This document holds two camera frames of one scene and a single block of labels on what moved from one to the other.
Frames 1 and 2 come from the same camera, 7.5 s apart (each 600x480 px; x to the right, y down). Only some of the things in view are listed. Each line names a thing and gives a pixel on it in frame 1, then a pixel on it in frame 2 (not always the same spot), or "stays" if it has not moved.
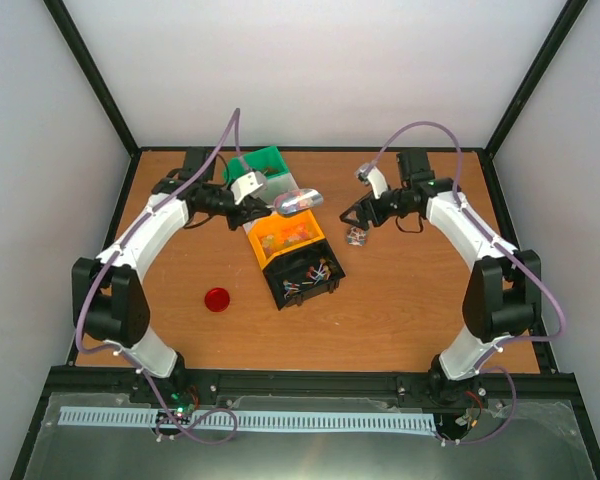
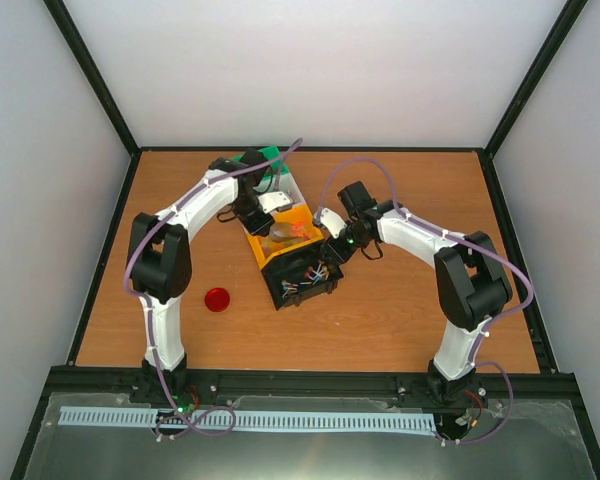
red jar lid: (217, 299) stays
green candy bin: (268, 160) stays
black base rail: (121, 381) stays
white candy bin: (278, 186) stays
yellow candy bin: (275, 235) stays
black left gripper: (250, 205) → (262, 228)
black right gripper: (368, 205) → (338, 255)
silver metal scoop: (296, 200) → (283, 231)
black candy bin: (307, 272) stays
